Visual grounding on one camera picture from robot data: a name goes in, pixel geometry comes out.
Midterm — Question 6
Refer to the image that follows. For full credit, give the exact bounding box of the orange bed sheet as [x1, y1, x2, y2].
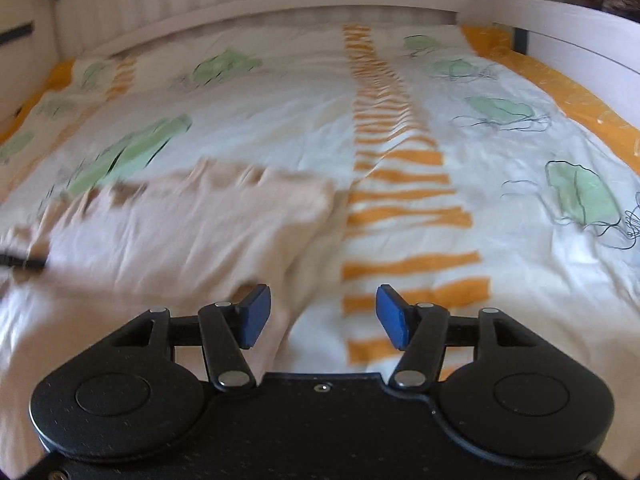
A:
[0, 24, 640, 158]

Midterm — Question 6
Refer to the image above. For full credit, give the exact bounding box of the white printed blanket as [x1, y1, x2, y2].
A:
[0, 22, 640, 378]

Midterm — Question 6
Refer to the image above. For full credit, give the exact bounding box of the beige small garment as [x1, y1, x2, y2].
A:
[0, 157, 337, 441]

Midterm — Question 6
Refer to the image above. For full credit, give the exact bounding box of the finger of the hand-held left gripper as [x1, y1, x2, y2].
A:
[0, 253, 49, 271]

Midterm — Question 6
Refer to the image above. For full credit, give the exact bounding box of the white cabinet with dark handles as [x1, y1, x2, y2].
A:
[0, 0, 56, 126]

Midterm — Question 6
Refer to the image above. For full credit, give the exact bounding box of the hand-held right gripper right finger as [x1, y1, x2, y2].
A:
[376, 284, 543, 391]

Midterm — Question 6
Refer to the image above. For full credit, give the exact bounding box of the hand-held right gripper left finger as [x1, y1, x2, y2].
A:
[107, 284, 272, 393]

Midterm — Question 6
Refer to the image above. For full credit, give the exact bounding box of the white bed frame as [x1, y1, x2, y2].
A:
[75, 0, 640, 111]

